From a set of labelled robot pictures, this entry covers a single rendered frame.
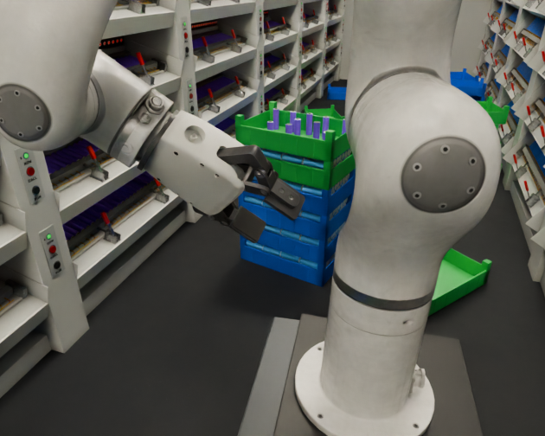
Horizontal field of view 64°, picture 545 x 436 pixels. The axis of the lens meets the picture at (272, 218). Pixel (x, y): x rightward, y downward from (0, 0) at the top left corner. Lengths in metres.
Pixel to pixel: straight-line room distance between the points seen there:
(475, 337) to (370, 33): 0.97
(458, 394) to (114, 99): 0.58
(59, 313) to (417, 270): 0.91
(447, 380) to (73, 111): 0.59
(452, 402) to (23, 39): 0.64
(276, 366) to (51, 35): 0.55
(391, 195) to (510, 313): 1.07
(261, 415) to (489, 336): 0.78
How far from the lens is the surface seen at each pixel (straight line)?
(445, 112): 0.37
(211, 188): 0.47
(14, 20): 0.40
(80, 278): 1.22
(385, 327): 0.52
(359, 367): 0.56
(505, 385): 1.20
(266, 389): 0.70
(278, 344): 0.76
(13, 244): 1.05
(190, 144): 0.45
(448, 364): 0.75
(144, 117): 0.45
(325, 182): 1.18
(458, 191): 0.38
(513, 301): 1.46
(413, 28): 0.47
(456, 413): 0.69
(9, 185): 1.02
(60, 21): 0.38
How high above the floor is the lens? 0.82
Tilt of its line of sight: 28 degrees down
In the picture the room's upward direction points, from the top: straight up
